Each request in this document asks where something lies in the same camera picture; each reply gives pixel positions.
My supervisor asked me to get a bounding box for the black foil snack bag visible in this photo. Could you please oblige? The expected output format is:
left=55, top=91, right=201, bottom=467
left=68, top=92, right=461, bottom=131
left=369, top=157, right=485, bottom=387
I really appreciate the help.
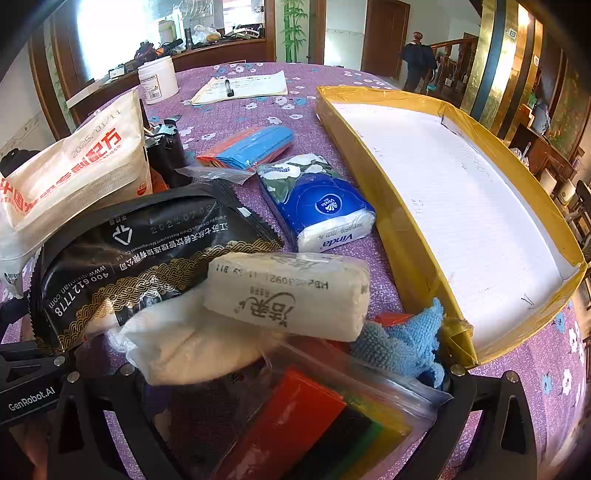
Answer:
left=28, top=180, right=283, bottom=354

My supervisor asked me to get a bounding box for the blue knitted cloth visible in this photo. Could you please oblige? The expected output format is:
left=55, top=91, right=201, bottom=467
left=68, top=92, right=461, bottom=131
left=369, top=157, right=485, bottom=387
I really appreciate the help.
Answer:
left=349, top=298, right=445, bottom=388

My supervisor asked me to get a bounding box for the white cloth towel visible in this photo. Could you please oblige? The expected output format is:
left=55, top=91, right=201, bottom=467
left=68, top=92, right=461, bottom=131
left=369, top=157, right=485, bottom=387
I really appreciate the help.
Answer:
left=106, top=284, right=284, bottom=386

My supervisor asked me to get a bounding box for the bagged multicolour sponge stack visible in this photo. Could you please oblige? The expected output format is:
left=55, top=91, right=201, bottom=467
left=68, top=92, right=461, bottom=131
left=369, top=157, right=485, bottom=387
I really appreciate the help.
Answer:
left=168, top=339, right=451, bottom=479

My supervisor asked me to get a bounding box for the white red-print plastic bag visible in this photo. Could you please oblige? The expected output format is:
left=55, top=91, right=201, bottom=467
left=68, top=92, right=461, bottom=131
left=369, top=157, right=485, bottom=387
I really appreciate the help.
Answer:
left=1, top=89, right=152, bottom=298

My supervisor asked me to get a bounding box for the white printed tissue pack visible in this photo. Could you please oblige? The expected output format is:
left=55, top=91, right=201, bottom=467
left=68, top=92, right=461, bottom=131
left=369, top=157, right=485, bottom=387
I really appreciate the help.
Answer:
left=204, top=252, right=370, bottom=342

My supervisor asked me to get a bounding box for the blue Vinda tissue pack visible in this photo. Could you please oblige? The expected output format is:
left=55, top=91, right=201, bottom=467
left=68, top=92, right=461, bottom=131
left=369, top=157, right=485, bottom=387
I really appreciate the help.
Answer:
left=256, top=153, right=376, bottom=253

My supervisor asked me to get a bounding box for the blue red sponge pack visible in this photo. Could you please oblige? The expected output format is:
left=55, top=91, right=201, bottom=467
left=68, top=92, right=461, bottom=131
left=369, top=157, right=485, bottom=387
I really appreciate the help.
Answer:
left=197, top=125, right=294, bottom=171

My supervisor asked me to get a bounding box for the red plastic bag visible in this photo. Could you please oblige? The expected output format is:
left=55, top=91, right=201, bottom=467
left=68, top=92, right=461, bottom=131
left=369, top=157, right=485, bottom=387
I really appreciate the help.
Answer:
left=374, top=312, right=413, bottom=328

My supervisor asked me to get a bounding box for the yellow shallow cardboard tray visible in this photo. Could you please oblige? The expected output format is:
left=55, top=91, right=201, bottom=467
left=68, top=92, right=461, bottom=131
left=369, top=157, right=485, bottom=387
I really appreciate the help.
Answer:
left=317, top=86, right=587, bottom=368

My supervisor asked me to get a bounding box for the black pen holder cup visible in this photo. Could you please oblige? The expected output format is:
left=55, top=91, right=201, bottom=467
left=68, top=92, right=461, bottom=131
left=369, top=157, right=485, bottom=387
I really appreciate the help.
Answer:
left=144, top=117, right=191, bottom=188

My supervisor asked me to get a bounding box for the wooden sideboard counter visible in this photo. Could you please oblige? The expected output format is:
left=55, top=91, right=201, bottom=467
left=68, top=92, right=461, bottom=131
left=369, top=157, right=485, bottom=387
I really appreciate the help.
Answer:
left=69, top=37, right=276, bottom=126

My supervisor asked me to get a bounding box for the white plastic jar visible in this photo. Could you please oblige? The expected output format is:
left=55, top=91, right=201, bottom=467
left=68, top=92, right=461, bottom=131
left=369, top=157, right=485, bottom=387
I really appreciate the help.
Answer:
left=137, top=56, right=179, bottom=105

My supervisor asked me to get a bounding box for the black marker pen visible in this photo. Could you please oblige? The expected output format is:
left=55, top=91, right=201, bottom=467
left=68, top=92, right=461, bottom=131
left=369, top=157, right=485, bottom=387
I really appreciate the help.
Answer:
left=224, top=79, right=235, bottom=98

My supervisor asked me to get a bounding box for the white paper notepad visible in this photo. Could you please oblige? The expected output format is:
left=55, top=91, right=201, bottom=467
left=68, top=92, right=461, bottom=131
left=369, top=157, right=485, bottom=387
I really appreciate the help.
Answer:
left=190, top=71, right=287, bottom=106

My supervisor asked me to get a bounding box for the gold pillar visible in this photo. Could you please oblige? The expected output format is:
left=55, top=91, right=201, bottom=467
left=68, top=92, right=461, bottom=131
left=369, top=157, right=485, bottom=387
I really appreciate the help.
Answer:
left=461, top=0, right=544, bottom=143

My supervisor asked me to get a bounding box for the person in dark jacket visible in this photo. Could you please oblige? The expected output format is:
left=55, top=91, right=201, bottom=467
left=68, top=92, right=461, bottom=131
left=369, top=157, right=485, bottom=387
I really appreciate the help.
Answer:
left=400, top=31, right=437, bottom=92

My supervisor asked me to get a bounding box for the brown wooden door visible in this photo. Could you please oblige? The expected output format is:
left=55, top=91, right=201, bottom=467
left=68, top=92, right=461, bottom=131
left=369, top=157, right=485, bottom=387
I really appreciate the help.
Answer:
left=361, top=0, right=411, bottom=79

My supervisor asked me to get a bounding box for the bamboo painted glass panel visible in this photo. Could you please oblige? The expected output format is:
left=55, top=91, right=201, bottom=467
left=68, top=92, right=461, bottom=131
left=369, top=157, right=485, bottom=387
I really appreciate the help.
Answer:
left=274, top=0, right=311, bottom=63

